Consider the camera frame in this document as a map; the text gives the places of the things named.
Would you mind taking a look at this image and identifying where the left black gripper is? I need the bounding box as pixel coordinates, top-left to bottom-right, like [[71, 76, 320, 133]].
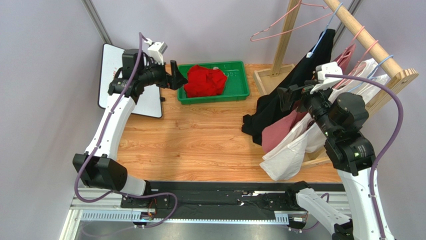
[[138, 56, 189, 91]]

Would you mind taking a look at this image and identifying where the black t shirt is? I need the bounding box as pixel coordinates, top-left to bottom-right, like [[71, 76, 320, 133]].
[[241, 29, 336, 145]]

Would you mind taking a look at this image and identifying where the blue wire hanger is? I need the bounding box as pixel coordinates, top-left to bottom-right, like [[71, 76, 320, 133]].
[[306, 2, 343, 59]]

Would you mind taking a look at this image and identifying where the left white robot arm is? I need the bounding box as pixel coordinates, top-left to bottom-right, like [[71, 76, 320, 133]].
[[72, 49, 188, 196]]

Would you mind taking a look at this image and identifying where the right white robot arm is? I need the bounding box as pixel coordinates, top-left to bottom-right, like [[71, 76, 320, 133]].
[[277, 85, 393, 240]]

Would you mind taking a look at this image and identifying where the red t shirt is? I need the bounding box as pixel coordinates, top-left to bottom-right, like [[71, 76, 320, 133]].
[[183, 65, 228, 98]]

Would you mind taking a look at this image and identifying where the hanging pink t shirt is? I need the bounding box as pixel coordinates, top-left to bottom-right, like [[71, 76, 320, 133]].
[[261, 43, 356, 153]]

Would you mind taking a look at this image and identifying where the hanging white t shirt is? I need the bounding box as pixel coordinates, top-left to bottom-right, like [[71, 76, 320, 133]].
[[303, 80, 380, 153], [260, 58, 390, 181]]

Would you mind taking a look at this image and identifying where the white whiteboard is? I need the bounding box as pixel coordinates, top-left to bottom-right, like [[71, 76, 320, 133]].
[[97, 43, 163, 119]]

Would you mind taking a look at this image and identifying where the green plastic tray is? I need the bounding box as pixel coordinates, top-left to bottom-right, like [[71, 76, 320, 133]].
[[177, 61, 250, 105]]

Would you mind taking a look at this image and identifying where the wooden clothes rack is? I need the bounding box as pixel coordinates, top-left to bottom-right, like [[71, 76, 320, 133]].
[[253, 0, 419, 170]]

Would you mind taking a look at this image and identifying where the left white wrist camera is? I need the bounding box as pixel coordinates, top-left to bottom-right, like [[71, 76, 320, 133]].
[[144, 38, 168, 65]]

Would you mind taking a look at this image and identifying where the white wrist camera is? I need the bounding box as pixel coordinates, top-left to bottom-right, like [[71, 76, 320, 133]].
[[310, 61, 343, 94], [144, 38, 168, 65]]

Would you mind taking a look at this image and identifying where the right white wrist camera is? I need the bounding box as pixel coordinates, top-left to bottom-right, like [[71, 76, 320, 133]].
[[310, 61, 343, 94]]

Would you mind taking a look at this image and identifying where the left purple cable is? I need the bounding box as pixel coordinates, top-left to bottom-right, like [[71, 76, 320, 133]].
[[73, 32, 179, 229]]

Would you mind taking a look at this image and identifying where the purple cable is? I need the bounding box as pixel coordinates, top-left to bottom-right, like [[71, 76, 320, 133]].
[[73, 32, 179, 229], [301, 73, 404, 240]]

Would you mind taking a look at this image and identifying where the pink wire hanger empty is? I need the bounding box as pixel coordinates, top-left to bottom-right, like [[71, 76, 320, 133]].
[[249, 0, 333, 43]]

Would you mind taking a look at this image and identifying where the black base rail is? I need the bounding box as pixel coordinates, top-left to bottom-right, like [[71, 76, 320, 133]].
[[89, 179, 347, 221]]

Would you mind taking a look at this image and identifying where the aluminium frame rail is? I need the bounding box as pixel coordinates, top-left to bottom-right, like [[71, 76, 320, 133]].
[[59, 111, 380, 240]]

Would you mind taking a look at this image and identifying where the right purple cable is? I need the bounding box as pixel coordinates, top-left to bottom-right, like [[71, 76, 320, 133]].
[[301, 73, 404, 240]]

